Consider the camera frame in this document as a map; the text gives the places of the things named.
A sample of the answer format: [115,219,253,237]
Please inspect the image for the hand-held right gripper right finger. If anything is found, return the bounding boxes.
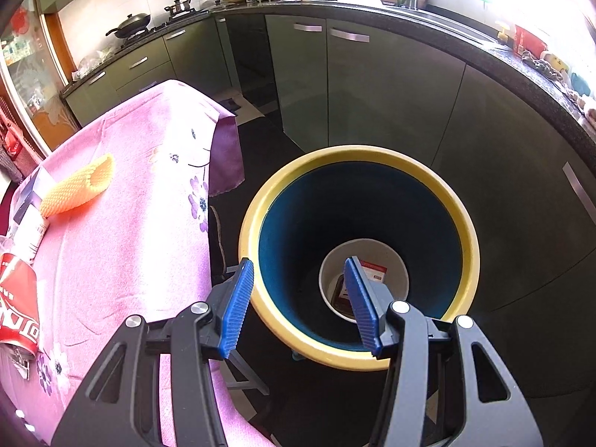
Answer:
[343,255,545,447]

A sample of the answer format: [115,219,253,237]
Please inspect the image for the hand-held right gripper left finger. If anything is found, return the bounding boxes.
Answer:
[50,257,255,447]

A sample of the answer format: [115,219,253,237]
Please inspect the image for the dark brown wrapper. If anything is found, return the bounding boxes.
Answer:
[332,274,355,317]

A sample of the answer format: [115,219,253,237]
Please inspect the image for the red and white card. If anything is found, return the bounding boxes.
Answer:
[361,261,389,284]

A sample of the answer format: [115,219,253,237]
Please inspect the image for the yellow rimmed trash bin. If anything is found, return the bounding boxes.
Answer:
[238,145,480,372]

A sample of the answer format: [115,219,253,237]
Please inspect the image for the orange foam fruit net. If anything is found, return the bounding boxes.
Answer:
[39,153,115,219]

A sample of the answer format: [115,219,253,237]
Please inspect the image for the white plastic bottle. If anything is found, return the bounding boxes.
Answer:
[9,205,51,261]

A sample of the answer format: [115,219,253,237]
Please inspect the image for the red snack packet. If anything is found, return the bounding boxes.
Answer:
[0,251,39,359]

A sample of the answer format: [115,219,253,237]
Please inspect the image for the pink floral tablecloth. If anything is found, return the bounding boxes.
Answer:
[0,79,275,447]

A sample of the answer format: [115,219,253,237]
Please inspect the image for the green kitchen base cabinets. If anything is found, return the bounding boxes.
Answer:
[63,12,596,401]

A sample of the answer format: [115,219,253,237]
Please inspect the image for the black built-in dishwasher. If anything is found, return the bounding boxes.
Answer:
[228,14,280,112]

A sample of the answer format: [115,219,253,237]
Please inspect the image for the clear plastic bag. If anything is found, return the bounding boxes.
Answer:
[77,49,115,77]

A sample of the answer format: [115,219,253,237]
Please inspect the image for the black kitchen countertop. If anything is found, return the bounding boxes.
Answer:
[60,0,596,173]

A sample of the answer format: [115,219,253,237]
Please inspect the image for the gas stove top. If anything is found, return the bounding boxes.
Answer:
[114,9,210,52]

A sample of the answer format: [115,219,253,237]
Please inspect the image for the steel kitchen sink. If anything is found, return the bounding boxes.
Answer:
[382,2,494,45]

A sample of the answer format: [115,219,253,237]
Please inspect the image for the black wok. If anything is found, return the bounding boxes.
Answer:
[106,13,152,39]

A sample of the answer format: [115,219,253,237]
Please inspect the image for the glass sliding door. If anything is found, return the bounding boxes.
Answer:
[0,0,80,159]

